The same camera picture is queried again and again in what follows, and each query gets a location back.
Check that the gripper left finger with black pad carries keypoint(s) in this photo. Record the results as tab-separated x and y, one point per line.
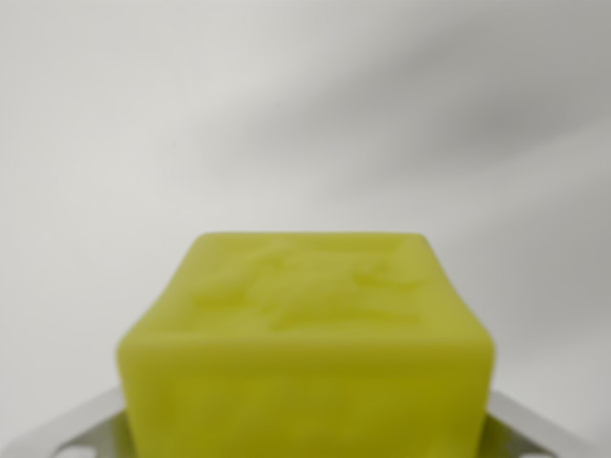
93	429

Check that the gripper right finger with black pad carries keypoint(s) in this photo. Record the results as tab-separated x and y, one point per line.
511	431

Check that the yellow translucent cube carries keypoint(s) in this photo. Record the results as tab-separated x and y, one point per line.
305	353

